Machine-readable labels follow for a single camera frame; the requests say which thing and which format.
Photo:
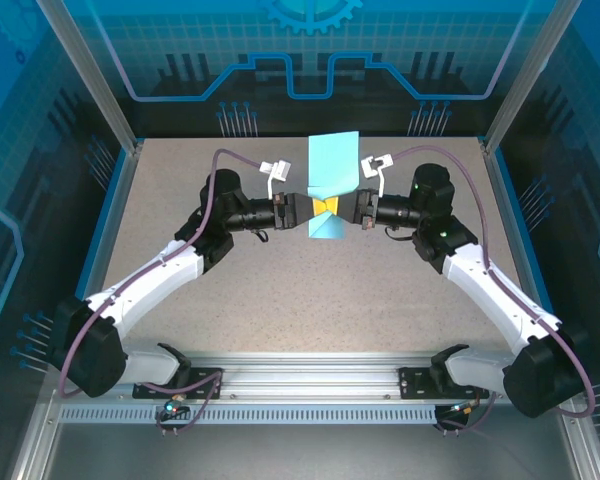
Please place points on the light blue paper sheet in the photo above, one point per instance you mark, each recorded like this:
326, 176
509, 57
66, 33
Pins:
330, 160

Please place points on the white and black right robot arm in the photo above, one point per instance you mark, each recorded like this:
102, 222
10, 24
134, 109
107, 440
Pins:
490, 295

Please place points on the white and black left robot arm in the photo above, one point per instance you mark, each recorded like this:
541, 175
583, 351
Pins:
145, 285

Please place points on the grey metal shelf panel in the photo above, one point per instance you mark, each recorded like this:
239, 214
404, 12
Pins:
305, 455

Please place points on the aluminium side rail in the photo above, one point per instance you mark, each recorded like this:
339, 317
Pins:
517, 250
107, 250

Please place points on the aluminium mounting rail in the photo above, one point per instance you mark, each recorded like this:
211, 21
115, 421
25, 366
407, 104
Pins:
310, 375

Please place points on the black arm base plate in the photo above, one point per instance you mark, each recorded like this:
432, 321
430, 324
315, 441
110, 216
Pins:
150, 391
415, 385

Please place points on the aluminium frame post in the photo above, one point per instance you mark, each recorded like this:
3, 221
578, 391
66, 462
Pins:
528, 75
92, 75

